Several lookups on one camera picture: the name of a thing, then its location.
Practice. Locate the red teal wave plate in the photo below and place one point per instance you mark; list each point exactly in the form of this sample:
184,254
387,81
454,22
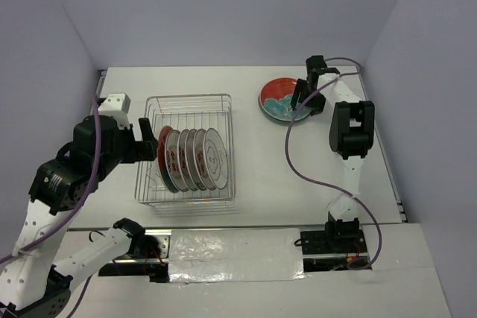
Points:
280,83
162,167

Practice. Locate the white bowl plate red characters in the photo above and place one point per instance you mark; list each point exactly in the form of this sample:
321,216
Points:
172,161

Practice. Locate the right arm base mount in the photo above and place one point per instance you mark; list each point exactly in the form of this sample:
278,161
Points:
339,246

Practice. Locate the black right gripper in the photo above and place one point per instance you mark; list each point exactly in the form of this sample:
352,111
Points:
301,86

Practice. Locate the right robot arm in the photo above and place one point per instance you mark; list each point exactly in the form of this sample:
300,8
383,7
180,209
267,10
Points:
351,136

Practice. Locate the wire dish rack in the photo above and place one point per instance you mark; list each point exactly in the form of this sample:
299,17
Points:
187,112

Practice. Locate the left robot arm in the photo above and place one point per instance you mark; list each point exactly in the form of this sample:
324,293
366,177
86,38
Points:
33,282

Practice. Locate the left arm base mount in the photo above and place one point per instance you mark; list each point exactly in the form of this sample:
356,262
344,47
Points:
147,255

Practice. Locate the white plate grey line pattern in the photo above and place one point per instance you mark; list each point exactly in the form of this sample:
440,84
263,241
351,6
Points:
216,158

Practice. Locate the white plate teal rim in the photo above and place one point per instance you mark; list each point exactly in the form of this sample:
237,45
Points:
190,158

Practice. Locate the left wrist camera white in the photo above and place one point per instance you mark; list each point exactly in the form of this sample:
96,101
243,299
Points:
116,106

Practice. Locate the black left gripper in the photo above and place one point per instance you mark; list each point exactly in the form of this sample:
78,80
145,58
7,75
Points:
145,150

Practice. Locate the silver foil covered panel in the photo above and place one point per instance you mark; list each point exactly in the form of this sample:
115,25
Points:
234,255

